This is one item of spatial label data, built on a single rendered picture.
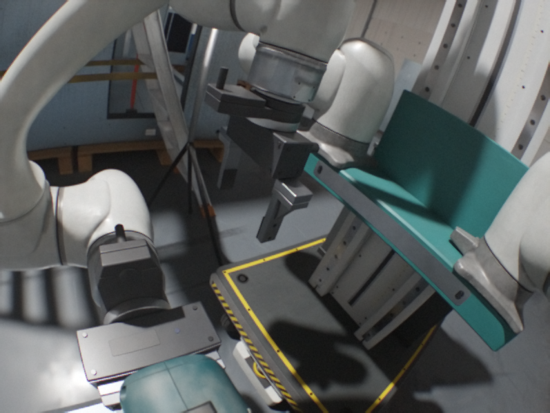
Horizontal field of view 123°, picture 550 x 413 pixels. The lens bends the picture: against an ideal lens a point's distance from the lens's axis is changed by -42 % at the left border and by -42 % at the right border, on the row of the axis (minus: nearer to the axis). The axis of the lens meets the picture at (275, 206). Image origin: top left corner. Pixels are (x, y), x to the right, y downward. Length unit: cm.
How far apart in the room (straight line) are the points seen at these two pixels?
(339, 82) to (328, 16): 27
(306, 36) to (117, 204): 28
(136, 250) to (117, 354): 9
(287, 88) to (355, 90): 27
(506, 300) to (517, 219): 13
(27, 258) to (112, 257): 16
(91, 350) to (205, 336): 11
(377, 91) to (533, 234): 39
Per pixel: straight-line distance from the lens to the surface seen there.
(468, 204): 60
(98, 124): 195
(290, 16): 29
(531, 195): 45
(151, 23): 112
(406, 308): 77
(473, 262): 48
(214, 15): 37
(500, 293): 47
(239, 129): 36
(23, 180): 31
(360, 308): 92
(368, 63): 54
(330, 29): 29
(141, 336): 25
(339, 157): 54
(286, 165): 30
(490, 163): 59
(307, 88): 31
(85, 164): 197
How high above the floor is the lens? 100
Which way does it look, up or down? 33 degrees down
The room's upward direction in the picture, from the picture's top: 21 degrees clockwise
